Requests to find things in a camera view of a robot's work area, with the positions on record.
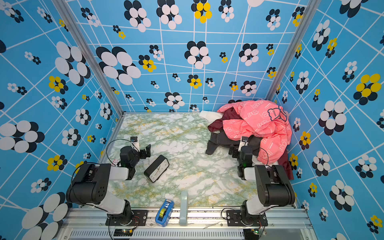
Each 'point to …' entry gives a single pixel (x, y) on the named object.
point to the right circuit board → (251, 234)
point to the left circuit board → (123, 232)
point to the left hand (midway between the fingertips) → (143, 144)
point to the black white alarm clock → (157, 168)
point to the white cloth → (209, 116)
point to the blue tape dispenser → (164, 214)
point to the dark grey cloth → (218, 139)
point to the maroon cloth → (217, 125)
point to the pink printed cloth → (262, 118)
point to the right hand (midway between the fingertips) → (241, 145)
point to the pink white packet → (115, 162)
